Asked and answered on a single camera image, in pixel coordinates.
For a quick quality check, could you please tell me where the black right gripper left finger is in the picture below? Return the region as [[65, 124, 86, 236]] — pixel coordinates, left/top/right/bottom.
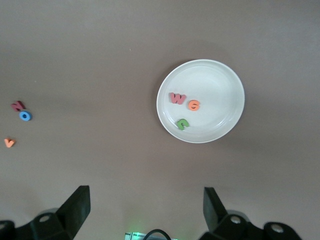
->
[[0, 185, 91, 240]]

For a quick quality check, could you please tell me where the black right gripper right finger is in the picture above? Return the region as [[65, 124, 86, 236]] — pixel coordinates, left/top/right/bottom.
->
[[198, 186, 303, 240]]

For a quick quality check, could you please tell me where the green foam letter u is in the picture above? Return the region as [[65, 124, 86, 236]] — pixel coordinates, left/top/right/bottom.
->
[[176, 118, 190, 131]]

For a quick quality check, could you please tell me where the orange foam letter g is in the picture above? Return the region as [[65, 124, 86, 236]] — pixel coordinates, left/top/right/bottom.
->
[[187, 99, 201, 112]]

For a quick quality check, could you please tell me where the pink foam letter w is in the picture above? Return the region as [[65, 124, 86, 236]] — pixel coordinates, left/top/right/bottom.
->
[[169, 92, 187, 105]]

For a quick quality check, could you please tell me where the blue foam letter o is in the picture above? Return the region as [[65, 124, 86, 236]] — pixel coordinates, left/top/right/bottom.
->
[[18, 110, 33, 122]]

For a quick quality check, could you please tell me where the dark red foam letter z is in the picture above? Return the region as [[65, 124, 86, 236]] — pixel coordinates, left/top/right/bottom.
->
[[10, 100, 26, 112]]

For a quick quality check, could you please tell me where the beige round plate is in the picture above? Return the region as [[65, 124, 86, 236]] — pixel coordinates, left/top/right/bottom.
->
[[156, 58, 246, 144]]

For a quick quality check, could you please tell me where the brown table cover sheet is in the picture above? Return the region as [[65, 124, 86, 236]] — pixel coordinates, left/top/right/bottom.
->
[[0, 0, 320, 240]]

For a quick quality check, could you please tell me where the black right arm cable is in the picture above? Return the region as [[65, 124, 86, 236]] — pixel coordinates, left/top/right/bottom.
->
[[144, 229, 172, 240]]

